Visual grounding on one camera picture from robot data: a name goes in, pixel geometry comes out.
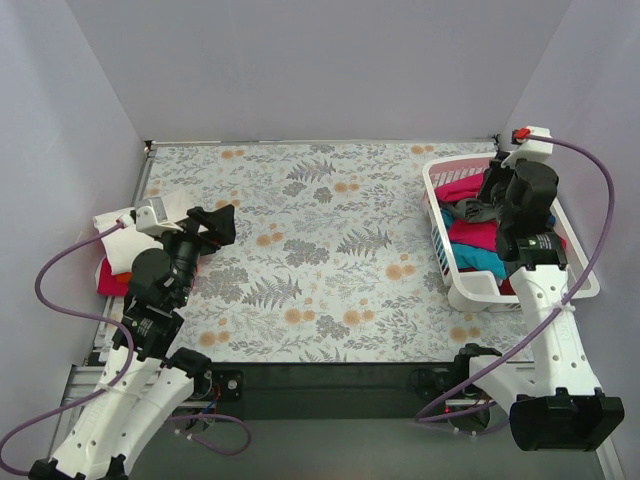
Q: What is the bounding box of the floral patterned table mat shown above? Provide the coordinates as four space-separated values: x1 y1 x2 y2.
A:
136 142 526 362

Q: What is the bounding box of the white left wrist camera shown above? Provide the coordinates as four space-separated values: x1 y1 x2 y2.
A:
134 197 182 237

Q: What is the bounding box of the white plastic laundry basket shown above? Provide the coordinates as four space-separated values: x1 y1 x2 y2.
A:
422 153 601 312

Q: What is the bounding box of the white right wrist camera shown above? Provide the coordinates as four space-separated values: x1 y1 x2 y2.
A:
501 126 553 168

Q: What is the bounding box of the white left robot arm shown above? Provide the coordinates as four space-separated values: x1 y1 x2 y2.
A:
28 198 236 479

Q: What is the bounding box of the grey t shirt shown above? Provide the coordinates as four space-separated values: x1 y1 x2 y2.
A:
448 198 498 223

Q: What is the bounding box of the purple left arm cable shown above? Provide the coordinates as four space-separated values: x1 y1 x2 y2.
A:
0 222 251 474

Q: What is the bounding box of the folded magenta t shirt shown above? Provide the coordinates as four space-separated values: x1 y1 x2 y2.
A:
96 258 129 297

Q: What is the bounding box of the folded white t shirt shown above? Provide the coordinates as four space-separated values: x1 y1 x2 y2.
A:
93 189 195 275

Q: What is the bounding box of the pink t shirt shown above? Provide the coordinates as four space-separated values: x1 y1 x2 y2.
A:
435 174 497 252

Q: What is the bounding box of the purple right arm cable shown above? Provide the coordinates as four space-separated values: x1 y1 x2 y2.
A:
414 132 616 432

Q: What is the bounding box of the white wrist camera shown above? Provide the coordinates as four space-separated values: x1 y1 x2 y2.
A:
501 126 553 168
134 197 182 237

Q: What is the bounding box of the teal t shirt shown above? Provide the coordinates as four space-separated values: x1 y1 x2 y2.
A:
440 209 507 281

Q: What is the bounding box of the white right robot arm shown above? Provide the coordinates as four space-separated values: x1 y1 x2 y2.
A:
452 159 625 451

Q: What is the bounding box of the dark red t shirt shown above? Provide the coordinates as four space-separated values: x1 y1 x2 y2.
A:
499 279 515 296

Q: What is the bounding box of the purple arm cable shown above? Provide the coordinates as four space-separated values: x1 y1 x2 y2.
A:
0 222 251 474
414 132 616 432

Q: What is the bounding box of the aluminium frame rail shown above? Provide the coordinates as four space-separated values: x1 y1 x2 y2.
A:
42 149 166 480

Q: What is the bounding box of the folded orange t shirt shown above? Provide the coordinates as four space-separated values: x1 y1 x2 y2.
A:
115 272 131 283

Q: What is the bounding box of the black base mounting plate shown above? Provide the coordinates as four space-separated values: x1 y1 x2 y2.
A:
179 362 459 421

